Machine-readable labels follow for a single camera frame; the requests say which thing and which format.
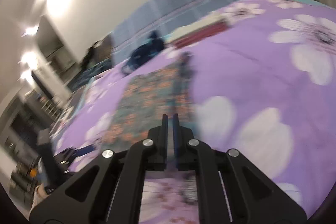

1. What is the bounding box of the dark teal fuzzy blanket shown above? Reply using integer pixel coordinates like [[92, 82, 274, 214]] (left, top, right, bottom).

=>
[[68, 60, 114, 91]]

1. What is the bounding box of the folded beige and pink cloth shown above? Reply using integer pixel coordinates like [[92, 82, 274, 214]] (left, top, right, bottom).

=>
[[172, 13, 227, 40]]

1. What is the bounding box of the teal floral garment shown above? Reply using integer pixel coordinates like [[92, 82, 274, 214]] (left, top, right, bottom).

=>
[[97, 52, 197, 151]]

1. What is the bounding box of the navy star print cloth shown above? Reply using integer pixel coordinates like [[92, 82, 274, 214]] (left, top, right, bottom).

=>
[[121, 30, 165, 75]]

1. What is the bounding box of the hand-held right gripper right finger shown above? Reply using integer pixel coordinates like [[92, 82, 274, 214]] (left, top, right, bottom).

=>
[[173, 113, 307, 224]]

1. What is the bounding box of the grey shelf unit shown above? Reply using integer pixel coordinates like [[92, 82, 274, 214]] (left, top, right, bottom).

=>
[[0, 89, 67, 203]]

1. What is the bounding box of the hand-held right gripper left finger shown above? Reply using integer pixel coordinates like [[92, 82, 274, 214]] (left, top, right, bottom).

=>
[[29, 114, 169, 224]]

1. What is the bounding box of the purple floral blanket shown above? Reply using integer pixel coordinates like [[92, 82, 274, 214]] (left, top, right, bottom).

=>
[[51, 0, 336, 224]]

